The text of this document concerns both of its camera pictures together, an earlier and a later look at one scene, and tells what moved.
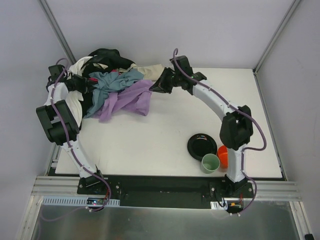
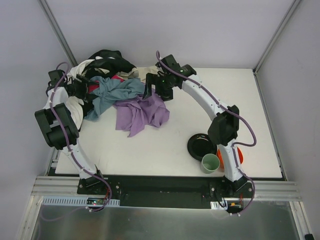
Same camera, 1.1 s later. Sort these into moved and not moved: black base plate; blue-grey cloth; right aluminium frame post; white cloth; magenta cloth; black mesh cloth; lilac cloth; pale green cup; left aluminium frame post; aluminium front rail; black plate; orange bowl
Moved: blue-grey cloth; lilac cloth; black mesh cloth; magenta cloth
Not moved: aluminium front rail; black plate; right aluminium frame post; black base plate; orange bowl; pale green cup; left aluminium frame post; white cloth
